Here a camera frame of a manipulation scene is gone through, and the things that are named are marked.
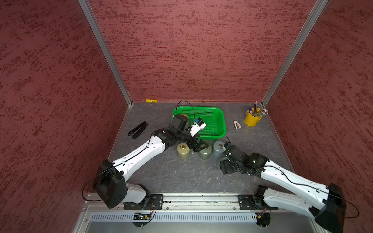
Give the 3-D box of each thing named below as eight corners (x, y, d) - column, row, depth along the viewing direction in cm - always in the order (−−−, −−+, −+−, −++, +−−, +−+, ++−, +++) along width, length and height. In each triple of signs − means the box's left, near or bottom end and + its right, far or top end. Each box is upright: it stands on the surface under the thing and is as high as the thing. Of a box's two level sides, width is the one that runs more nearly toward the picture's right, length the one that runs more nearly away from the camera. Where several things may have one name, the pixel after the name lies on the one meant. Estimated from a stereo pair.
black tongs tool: (128, 136, 102) (127, 133, 100) (142, 121, 111) (141, 119, 108) (135, 139, 100) (133, 137, 98) (148, 124, 109) (147, 122, 106)
